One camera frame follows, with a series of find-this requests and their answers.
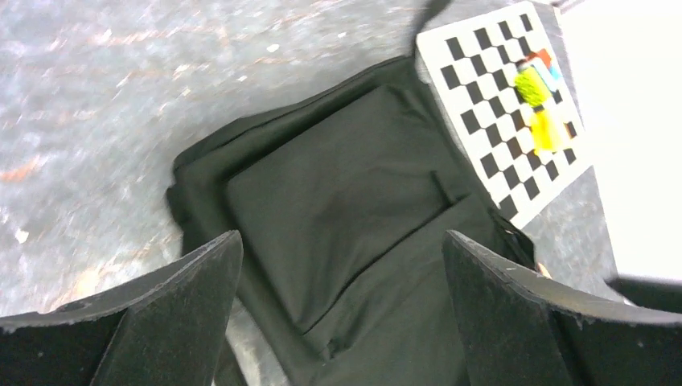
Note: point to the black student backpack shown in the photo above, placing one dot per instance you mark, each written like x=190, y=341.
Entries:
x=342, y=202

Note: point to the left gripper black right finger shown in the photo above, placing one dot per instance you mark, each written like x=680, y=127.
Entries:
x=521, y=328

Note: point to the black white chessboard mat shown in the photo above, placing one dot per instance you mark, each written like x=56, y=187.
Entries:
x=472, y=64

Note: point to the green white block stack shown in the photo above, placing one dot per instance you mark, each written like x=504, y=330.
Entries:
x=534, y=82

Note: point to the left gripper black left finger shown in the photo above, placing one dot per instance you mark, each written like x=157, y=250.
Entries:
x=162, y=328

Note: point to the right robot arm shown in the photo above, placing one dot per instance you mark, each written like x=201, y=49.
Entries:
x=652, y=294

